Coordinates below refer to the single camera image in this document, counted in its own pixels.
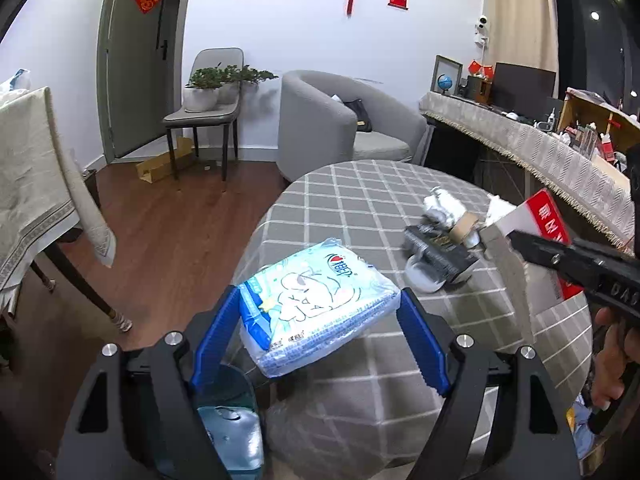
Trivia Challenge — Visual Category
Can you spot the grey checked tablecloth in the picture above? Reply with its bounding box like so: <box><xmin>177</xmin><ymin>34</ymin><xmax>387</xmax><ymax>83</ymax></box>
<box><xmin>230</xmin><ymin>159</ymin><xmax>593</xmax><ymax>480</ymax></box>

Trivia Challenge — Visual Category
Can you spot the red white cardboard carton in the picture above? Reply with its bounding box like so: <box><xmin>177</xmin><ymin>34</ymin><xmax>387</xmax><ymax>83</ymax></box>
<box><xmin>482</xmin><ymin>187</ymin><xmax>591</xmax><ymax>346</ymax></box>

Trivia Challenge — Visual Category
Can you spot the white plastic bag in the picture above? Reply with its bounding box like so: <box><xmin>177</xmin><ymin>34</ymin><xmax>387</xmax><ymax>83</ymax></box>
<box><xmin>0</xmin><ymin>69</ymin><xmax>32</xmax><ymax>93</ymax></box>

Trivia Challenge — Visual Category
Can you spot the brown open storage box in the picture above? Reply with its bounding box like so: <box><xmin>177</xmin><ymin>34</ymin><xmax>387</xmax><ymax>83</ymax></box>
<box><xmin>557</xmin><ymin>87</ymin><xmax>640</xmax><ymax>161</ymax></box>

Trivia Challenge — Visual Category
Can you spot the beige fringed desk cloth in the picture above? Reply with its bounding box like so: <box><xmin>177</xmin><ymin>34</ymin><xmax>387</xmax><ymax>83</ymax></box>
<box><xmin>419</xmin><ymin>91</ymin><xmax>638</xmax><ymax>251</ymax></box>

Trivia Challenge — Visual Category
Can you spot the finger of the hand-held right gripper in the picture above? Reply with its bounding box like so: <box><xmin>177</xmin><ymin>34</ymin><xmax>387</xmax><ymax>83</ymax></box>
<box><xmin>507</xmin><ymin>230</ymin><xmax>588</xmax><ymax>291</ymax></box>

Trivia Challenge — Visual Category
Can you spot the grey dining chair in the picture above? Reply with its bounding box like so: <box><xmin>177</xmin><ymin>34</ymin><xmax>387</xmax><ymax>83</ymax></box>
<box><xmin>162</xmin><ymin>47</ymin><xmax>245</xmax><ymax>183</ymax></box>

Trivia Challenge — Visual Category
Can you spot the picture frame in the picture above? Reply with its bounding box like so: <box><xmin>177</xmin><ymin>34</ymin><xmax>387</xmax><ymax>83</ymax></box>
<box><xmin>431</xmin><ymin>55</ymin><xmax>463</xmax><ymax>96</ymax></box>

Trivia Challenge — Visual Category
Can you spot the blue translucent waste bin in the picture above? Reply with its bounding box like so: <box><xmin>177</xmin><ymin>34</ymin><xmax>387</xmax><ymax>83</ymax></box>
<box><xmin>192</xmin><ymin>365</ymin><xmax>266</xmax><ymax>480</ymax></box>

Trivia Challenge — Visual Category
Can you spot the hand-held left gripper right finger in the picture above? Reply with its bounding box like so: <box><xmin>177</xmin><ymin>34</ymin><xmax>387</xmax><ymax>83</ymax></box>
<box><xmin>397</xmin><ymin>287</ymin><xmax>583</xmax><ymax>480</ymax></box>

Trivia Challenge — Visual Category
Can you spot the brown wooden box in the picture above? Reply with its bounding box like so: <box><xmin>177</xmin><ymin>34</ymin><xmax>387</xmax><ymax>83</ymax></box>
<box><xmin>467</xmin><ymin>75</ymin><xmax>496</xmax><ymax>103</ymax></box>

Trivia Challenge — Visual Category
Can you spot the beige patterned table cloth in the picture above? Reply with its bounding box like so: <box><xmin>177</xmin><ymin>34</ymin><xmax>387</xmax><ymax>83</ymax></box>
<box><xmin>0</xmin><ymin>86</ymin><xmax>117</xmax><ymax>293</ymax></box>

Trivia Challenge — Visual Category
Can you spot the black monitor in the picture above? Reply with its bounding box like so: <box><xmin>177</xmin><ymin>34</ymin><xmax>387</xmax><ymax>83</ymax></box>
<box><xmin>492</xmin><ymin>62</ymin><xmax>557</xmax><ymax>111</ymax></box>

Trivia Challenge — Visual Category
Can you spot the grey armchair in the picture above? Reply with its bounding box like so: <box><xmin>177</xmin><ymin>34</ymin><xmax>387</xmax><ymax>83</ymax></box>
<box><xmin>277</xmin><ymin>70</ymin><xmax>428</xmax><ymax>183</ymax></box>

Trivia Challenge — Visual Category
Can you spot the potted plant in white pot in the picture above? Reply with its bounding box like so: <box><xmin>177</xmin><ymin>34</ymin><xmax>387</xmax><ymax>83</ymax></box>
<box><xmin>220</xmin><ymin>64</ymin><xmax>280</xmax><ymax>106</ymax></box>
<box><xmin>183</xmin><ymin>66</ymin><xmax>236</xmax><ymax>113</ymax></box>

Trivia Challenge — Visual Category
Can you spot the beige curtain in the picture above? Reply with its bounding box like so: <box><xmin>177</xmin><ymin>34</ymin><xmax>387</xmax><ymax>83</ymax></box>
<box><xmin>482</xmin><ymin>0</ymin><xmax>558</xmax><ymax>101</ymax></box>

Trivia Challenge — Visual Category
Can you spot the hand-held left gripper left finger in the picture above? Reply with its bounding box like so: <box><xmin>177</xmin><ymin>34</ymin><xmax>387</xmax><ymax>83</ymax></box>
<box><xmin>57</xmin><ymin>285</ymin><xmax>261</xmax><ymax>480</ymax></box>

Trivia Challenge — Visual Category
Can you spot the dark grey door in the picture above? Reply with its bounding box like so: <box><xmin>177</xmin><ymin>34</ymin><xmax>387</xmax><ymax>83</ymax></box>
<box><xmin>97</xmin><ymin>0</ymin><xmax>188</xmax><ymax>166</ymax></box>

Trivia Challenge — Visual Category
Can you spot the person's right hand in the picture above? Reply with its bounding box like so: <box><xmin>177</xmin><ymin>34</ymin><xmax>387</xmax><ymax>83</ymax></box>
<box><xmin>590</xmin><ymin>307</ymin><xmax>631</xmax><ymax>413</ymax></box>

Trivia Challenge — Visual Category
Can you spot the white plastic cup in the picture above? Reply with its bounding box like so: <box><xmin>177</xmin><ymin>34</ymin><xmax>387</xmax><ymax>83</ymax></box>
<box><xmin>404</xmin><ymin>255</ymin><xmax>473</xmax><ymax>293</ymax></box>

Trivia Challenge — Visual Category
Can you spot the blue cloth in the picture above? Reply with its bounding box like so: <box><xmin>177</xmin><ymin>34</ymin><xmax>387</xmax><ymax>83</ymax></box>
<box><xmin>567</xmin><ymin>400</ymin><xmax>606</xmax><ymax>461</ymax></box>

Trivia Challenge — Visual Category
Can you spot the white paper ball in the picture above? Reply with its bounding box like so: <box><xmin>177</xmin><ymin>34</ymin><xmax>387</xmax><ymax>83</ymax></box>
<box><xmin>422</xmin><ymin>186</ymin><xmax>468</xmax><ymax>228</ymax></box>

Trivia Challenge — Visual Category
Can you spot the brown cardboard tape roll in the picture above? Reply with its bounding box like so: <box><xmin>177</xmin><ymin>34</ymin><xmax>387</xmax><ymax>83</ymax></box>
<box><xmin>447</xmin><ymin>211</ymin><xmax>482</xmax><ymax>246</ymax></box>

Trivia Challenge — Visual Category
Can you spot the small crumpled white tissue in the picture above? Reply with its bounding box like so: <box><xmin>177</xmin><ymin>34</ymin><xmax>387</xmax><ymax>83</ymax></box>
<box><xmin>482</xmin><ymin>194</ymin><xmax>518</xmax><ymax>226</ymax></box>

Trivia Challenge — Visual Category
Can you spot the blue white tissue pack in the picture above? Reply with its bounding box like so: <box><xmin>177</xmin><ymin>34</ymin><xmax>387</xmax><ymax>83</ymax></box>
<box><xmin>236</xmin><ymin>237</ymin><xmax>402</xmax><ymax>380</ymax></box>

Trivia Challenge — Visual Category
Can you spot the flat cardboard box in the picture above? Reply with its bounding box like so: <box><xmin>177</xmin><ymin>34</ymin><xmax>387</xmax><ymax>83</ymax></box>
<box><xmin>136</xmin><ymin>137</ymin><xmax>196</xmax><ymax>183</ymax></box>

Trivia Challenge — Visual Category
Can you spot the white security camera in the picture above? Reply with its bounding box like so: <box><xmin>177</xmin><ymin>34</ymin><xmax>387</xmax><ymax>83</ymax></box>
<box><xmin>472</xmin><ymin>12</ymin><xmax>493</xmax><ymax>48</ymax></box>

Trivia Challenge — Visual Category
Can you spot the black handbag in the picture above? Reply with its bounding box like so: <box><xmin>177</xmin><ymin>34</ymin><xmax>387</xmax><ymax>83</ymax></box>
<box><xmin>344</xmin><ymin>99</ymin><xmax>373</xmax><ymax>133</ymax></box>

